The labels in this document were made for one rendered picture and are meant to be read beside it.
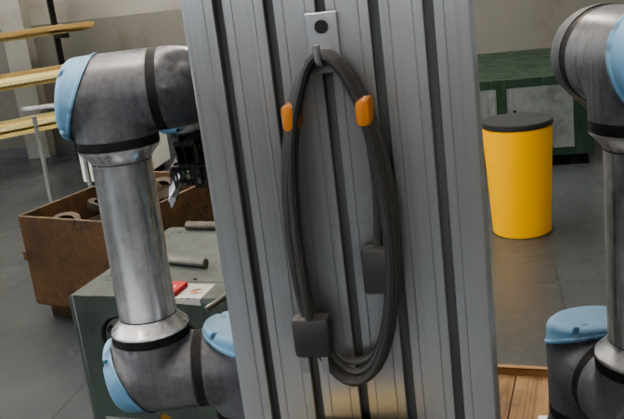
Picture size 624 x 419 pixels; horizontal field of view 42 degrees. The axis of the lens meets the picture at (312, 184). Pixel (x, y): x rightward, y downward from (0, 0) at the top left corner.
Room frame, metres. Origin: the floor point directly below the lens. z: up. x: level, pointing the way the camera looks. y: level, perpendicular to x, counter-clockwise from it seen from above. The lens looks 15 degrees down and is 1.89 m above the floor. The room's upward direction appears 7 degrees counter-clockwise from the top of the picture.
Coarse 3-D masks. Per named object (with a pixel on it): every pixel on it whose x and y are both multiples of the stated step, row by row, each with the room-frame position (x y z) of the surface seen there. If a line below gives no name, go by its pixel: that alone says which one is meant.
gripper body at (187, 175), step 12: (180, 144) 1.61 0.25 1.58; (192, 144) 1.62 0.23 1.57; (180, 156) 1.63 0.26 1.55; (192, 156) 1.64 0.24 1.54; (180, 168) 1.64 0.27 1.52; (192, 168) 1.62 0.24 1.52; (204, 168) 1.62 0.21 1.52; (180, 180) 1.64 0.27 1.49; (192, 180) 1.64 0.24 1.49; (204, 180) 1.64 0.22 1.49
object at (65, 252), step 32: (96, 192) 5.17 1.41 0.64; (160, 192) 5.01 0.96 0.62; (192, 192) 4.80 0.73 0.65; (32, 224) 4.57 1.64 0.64; (64, 224) 4.44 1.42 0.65; (96, 224) 4.31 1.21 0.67; (32, 256) 4.60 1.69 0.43; (64, 256) 4.46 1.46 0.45; (96, 256) 4.33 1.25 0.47; (64, 288) 4.49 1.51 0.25
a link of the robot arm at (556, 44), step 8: (584, 8) 0.96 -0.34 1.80; (576, 16) 0.95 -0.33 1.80; (568, 24) 0.95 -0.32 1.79; (560, 32) 0.96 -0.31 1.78; (552, 40) 0.98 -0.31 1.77; (560, 40) 0.95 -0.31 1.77; (552, 48) 0.96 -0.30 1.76; (552, 56) 0.96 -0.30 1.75; (552, 64) 0.96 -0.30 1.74; (560, 72) 0.95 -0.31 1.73; (560, 80) 0.96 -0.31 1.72; (568, 88) 0.95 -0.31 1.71; (576, 96) 0.96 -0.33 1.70; (584, 104) 0.99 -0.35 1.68
